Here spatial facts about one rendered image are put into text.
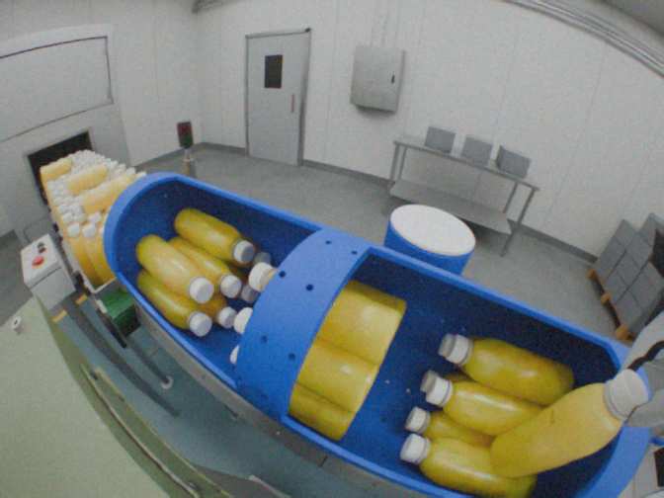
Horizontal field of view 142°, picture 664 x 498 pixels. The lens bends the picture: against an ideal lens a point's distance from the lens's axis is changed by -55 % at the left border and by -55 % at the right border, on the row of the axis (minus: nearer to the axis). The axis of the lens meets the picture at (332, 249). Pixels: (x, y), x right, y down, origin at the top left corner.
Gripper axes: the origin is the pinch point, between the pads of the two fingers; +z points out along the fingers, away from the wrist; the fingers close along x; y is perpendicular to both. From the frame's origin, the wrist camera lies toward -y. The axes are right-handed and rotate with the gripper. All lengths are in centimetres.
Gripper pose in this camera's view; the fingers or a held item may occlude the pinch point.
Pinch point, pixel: (628, 392)
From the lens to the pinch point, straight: 29.8
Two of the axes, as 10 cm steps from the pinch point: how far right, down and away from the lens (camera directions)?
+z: -0.9, 8.0, 6.0
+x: 4.7, -4.9, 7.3
